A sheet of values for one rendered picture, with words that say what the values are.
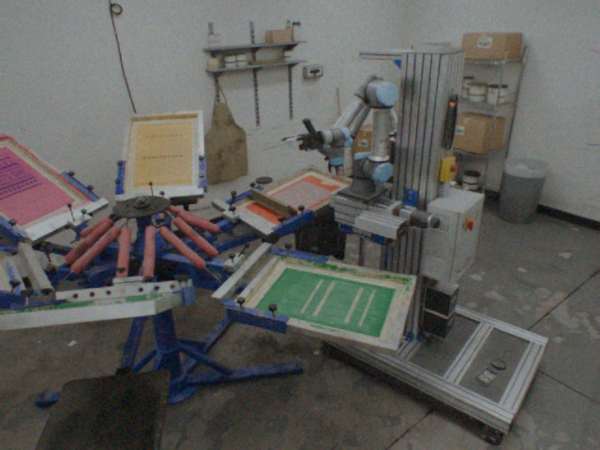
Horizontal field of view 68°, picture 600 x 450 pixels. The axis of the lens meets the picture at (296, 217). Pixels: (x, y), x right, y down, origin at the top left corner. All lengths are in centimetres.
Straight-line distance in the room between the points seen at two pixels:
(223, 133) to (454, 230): 303
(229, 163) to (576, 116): 374
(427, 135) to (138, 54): 289
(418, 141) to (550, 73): 327
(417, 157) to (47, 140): 312
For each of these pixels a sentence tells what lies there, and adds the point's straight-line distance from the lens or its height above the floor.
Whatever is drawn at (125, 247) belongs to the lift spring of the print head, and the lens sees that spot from 236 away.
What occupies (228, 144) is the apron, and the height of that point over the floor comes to 94.
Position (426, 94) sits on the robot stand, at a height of 183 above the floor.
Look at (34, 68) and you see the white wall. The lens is 433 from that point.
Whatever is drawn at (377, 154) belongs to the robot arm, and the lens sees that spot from 247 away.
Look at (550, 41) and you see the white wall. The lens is 570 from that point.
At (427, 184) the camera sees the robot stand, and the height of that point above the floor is 133.
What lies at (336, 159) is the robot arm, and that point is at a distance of 233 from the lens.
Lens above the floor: 223
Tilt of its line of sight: 25 degrees down
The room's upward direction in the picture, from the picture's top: 2 degrees counter-clockwise
